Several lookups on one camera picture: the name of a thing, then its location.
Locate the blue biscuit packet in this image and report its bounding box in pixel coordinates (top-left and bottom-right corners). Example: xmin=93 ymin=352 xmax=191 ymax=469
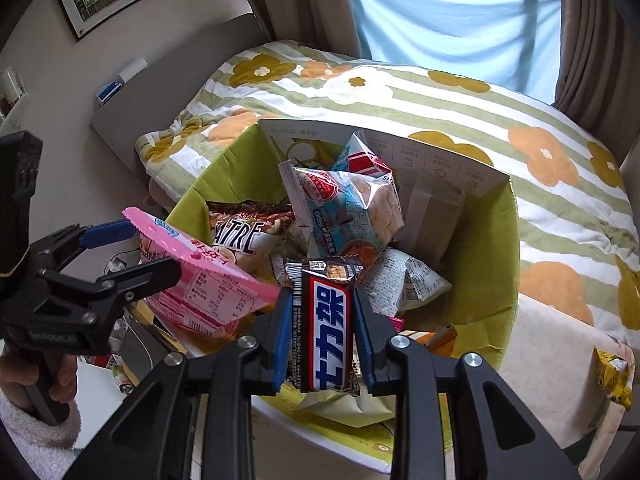
xmin=278 ymin=160 xmax=405 ymax=266

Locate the orange snack packet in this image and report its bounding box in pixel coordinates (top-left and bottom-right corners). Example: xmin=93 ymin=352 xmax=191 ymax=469
xmin=405 ymin=324 xmax=458 ymax=353

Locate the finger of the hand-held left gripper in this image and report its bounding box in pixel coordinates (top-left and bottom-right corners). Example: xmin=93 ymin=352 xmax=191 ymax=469
xmin=40 ymin=256 xmax=182 ymax=311
xmin=30 ymin=219 xmax=138 ymax=273

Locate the person's left forearm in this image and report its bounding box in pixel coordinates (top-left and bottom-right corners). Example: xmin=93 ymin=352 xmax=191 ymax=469
xmin=0 ymin=392 xmax=83 ymax=468

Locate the person's left hand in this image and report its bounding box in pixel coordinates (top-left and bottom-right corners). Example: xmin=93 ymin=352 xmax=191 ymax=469
xmin=0 ymin=346 xmax=80 ymax=413

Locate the blue sheer curtain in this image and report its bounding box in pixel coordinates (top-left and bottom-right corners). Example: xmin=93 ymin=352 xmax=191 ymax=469
xmin=345 ymin=0 xmax=563 ymax=103

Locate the chocolate bar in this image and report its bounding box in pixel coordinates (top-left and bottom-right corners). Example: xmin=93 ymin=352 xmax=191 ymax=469
xmin=284 ymin=255 xmax=365 ymax=395

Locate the yellow-green cardboard box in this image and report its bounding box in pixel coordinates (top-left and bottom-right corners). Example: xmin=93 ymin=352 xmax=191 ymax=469
xmin=165 ymin=117 xmax=522 ymax=476

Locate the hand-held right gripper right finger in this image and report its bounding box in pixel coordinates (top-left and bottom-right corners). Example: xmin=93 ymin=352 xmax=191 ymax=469
xmin=351 ymin=287 xmax=581 ymax=480

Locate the brown yellow chip packet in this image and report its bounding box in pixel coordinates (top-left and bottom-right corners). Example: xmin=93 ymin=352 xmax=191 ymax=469
xmin=206 ymin=201 xmax=296 ymax=281

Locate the pink packet with scalloped edge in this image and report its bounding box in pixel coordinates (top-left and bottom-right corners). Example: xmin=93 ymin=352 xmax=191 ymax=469
xmin=122 ymin=206 xmax=281 ymax=343

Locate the pink striped snack packet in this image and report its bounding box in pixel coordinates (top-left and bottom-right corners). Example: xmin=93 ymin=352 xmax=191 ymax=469
xmin=331 ymin=130 xmax=393 ymax=177

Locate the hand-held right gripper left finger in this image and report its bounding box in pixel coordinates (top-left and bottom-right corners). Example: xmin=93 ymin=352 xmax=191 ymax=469
xmin=65 ymin=285 xmax=296 ymax=480

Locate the grey headboard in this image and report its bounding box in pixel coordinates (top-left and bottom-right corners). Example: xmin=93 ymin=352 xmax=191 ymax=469
xmin=90 ymin=12 xmax=273 ymax=176

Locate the beige curtain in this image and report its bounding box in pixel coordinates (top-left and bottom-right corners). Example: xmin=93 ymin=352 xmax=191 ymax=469
xmin=227 ymin=0 xmax=368 ymax=58
xmin=552 ymin=0 xmax=640 ymax=151

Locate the clear plastic organizer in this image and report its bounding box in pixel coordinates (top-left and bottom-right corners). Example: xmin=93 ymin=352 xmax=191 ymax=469
xmin=0 ymin=67 xmax=28 ymax=121

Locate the white printed snack packet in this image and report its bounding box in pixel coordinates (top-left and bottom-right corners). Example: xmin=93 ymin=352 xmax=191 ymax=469
xmin=360 ymin=247 xmax=453 ymax=313

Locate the floral striped blanket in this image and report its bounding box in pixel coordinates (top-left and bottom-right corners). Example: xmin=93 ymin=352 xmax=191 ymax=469
xmin=135 ymin=40 xmax=640 ymax=346

